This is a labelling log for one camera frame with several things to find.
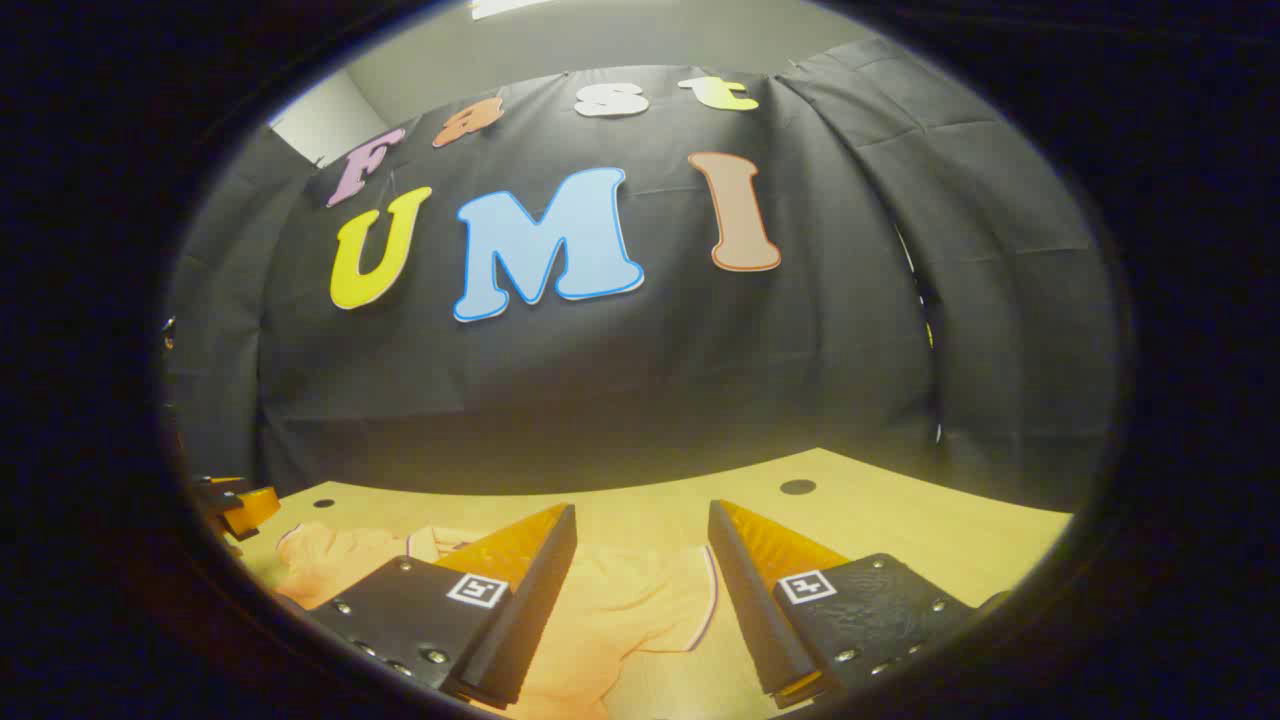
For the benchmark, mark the orange T-shirt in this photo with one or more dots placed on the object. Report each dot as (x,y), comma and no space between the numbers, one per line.
(620,610)

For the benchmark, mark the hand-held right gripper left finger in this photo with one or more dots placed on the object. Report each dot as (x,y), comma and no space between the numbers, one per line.
(530,600)

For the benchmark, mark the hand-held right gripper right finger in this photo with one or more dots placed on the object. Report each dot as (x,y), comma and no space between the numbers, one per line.
(750,600)

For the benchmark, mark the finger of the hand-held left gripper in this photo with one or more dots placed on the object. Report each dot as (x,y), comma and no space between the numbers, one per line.
(252,510)
(225,490)

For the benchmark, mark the black backdrop cloth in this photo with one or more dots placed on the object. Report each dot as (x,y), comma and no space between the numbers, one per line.
(650,380)

